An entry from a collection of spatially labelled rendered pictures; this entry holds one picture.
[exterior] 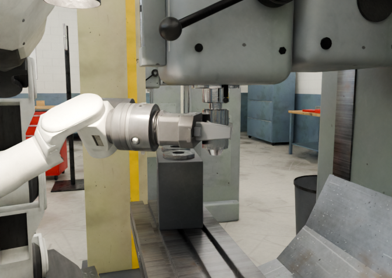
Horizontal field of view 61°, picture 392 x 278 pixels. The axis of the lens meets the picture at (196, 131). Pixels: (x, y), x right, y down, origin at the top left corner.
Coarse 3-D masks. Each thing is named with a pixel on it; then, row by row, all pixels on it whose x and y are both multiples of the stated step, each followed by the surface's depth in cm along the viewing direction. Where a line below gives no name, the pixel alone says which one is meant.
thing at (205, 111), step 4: (204, 108) 59; (208, 108) 59; (224, 108) 59; (204, 112) 58; (208, 112) 57; (212, 112) 57; (216, 112) 57; (220, 112) 57; (224, 112) 57; (228, 112) 58
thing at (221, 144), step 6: (204, 120) 58; (210, 120) 57; (216, 120) 57; (222, 120) 57; (228, 120) 58; (204, 144) 58; (210, 144) 58; (216, 144) 57; (222, 144) 58; (228, 144) 59
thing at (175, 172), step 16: (160, 160) 90; (176, 160) 90; (192, 160) 90; (160, 176) 88; (176, 176) 88; (192, 176) 89; (160, 192) 88; (176, 192) 89; (192, 192) 90; (160, 208) 89; (176, 208) 90; (192, 208) 90; (160, 224) 90; (176, 224) 90; (192, 224) 91
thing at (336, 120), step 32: (352, 96) 77; (384, 96) 69; (320, 128) 90; (352, 128) 78; (384, 128) 69; (320, 160) 90; (352, 160) 79; (384, 160) 70; (320, 192) 91; (384, 192) 70
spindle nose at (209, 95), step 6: (204, 90) 57; (210, 90) 56; (216, 90) 56; (222, 90) 56; (228, 90) 57; (204, 96) 57; (210, 96) 57; (216, 96) 56; (222, 96) 57; (204, 102) 58; (210, 102) 57; (216, 102) 56; (222, 102) 57; (228, 102) 58
